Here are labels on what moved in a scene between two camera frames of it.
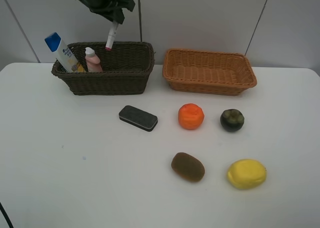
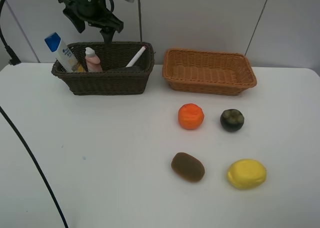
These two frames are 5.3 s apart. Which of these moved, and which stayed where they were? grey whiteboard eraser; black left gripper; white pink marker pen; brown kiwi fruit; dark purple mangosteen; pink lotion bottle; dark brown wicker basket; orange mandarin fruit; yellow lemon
Moved: black left gripper; grey whiteboard eraser; white pink marker pen
Stayed: orange mandarin fruit; pink lotion bottle; brown kiwi fruit; dark purple mangosteen; dark brown wicker basket; yellow lemon
